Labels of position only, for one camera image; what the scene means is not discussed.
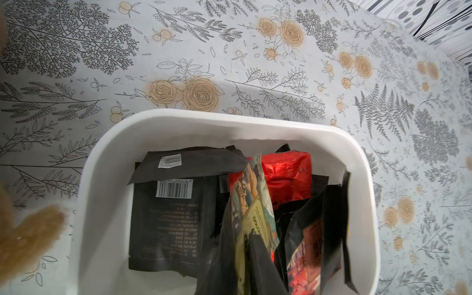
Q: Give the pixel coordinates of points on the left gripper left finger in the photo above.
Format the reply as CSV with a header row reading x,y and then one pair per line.
x,y
217,272

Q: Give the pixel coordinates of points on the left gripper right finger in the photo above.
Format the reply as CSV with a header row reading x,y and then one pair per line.
x,y
264,277

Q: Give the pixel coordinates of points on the pink label black tea bag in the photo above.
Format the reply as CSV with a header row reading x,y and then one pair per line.
x,y
315,242

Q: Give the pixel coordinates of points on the red foil tea bag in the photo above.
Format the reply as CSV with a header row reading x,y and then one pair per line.
x,y
288,176

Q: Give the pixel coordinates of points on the black tea bag pile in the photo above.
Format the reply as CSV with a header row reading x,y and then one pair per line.
x,y
191,162

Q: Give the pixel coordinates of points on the white plastic storage box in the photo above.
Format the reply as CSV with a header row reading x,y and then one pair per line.
x,y
100,247

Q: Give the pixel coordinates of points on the brown teddy bear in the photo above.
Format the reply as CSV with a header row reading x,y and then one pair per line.
x,y
23,245

